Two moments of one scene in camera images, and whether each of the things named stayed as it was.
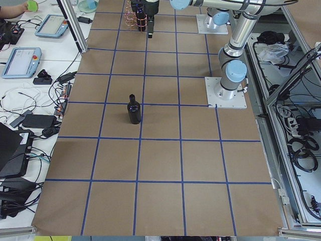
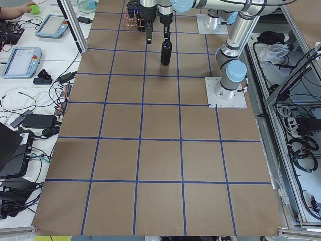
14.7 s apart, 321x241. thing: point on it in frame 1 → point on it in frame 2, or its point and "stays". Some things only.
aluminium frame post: [67, 8] stays
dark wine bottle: [134, 110] → [166, 52]
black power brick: [38, 121] stays
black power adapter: [84, 20] stays
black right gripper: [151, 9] → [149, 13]
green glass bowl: [88, 6] stays
